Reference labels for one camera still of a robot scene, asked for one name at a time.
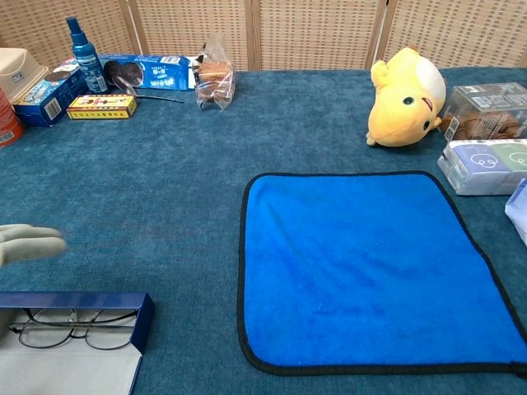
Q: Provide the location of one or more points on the white wet wipes pack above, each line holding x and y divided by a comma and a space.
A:
519, 214

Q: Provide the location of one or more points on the multicolour tissue pack row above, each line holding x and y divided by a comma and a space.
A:
481, 164

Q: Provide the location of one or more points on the wicker folding screen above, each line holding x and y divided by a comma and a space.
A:
313, 33

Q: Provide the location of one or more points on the clear bag of bread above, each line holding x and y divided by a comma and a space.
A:
214, 82

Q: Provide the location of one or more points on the yellow plush toy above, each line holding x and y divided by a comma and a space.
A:
401, 111

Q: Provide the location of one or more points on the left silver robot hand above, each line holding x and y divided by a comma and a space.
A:
29, 244

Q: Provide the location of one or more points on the blue glasses case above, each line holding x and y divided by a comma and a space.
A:
74, 370

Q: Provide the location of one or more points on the yellow and red box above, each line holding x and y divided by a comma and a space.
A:
101, 107

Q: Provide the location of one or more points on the blue microfibre cloth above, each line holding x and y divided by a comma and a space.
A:
362, 267

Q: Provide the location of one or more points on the short blue cookie box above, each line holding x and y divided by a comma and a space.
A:
41, 103

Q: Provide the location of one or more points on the blue spray bottle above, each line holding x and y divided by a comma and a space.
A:
87, 61

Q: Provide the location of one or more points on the beige plastic lunch box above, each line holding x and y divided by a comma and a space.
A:
18, 72

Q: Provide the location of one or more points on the black thin-rimmed glasses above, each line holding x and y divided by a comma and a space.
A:
45, 337

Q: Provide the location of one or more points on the red cylindrical snack can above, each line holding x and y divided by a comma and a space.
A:
7, 123

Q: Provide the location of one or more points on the long blue cookie box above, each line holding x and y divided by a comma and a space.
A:
164, 74

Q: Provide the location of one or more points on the clear box of brown snacks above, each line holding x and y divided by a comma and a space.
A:
486, 111

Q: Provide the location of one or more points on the teal tablecloth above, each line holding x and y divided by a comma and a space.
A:
164, 205

